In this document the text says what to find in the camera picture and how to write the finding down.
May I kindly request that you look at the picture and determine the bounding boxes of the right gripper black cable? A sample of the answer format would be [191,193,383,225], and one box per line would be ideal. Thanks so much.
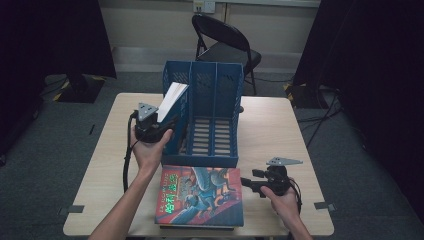
[289,178,304,214]

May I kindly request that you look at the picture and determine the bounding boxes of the black curtain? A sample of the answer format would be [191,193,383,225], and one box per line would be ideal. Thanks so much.
[293,0,424,223]
[0,0,118,158]

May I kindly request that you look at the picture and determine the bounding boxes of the white wall socket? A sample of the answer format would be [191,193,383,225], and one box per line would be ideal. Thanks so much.
[193,0,217,14]

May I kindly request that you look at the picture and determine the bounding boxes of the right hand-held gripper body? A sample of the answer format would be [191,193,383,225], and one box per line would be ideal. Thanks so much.
[263,157,304,197]

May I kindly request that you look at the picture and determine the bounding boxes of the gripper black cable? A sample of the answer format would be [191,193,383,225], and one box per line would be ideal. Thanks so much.
[122,110,139,194]
[289,178,304,214]

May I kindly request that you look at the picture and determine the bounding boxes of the black folding chair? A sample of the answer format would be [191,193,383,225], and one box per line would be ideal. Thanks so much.
[191,13,263,98]

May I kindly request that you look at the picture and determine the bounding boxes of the black stand base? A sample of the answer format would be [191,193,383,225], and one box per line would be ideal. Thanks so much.
[51,73,107,104]
[283,81,331,109]

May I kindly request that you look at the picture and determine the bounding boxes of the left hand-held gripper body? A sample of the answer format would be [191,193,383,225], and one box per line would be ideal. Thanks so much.
[133,102,168,144]

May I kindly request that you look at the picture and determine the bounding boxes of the blue plastic file rack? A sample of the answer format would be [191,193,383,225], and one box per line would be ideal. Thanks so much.
[161,60,244,168]

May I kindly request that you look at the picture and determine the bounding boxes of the red illustrated book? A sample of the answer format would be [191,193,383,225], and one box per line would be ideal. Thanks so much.
[154,165,244,228]

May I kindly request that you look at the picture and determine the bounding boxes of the black floor cables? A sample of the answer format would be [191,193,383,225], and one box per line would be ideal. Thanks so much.
[296,88,344,149]

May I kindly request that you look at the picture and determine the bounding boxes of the person's left hand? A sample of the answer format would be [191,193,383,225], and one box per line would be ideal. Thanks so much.
[130,128,174,176]

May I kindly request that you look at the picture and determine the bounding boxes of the grey tape strip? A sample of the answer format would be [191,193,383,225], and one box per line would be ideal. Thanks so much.
[58,204,85,216]
[313,201,337,213]

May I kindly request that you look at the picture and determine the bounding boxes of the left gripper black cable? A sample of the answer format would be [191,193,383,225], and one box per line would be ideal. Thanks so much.
[122,110,139,194]

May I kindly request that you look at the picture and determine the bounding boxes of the blue book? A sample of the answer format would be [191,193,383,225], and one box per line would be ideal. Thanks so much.
[156,81,190,134]

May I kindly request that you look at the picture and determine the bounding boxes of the person's right hand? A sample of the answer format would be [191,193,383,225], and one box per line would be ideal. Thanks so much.
[260,185,302,228]

